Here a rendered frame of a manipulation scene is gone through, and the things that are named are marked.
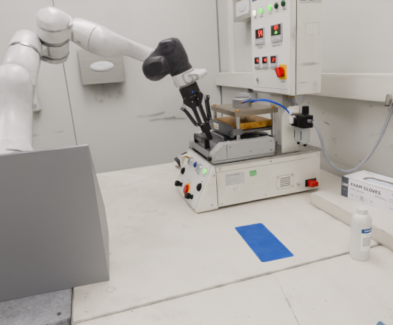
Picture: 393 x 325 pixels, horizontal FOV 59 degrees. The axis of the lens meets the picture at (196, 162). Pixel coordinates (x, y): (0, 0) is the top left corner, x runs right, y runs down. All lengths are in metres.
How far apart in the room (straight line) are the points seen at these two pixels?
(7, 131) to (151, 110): 1.82
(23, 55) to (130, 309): 0.88
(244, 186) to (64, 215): 0.70
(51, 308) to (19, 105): 0.58
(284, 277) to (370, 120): 0.84
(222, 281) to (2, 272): 0.55
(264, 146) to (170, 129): 1.61
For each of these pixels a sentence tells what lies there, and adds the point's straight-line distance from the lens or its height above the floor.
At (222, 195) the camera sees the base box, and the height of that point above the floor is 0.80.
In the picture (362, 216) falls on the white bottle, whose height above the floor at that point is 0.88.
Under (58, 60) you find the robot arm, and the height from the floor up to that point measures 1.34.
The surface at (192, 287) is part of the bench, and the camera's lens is 0.94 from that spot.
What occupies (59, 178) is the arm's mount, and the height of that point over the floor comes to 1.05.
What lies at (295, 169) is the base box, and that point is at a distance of 1.45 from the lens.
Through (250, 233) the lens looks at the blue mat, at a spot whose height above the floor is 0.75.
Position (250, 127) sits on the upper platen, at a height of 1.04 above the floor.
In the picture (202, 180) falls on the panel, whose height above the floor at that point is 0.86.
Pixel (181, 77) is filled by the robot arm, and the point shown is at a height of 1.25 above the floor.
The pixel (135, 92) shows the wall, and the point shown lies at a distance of 2.80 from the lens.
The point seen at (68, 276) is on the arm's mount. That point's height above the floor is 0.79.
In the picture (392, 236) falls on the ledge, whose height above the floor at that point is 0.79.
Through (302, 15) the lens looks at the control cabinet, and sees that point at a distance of 1.41.
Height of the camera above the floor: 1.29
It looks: 16 degrees down
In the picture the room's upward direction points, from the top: 4 degrees counter-clockwise
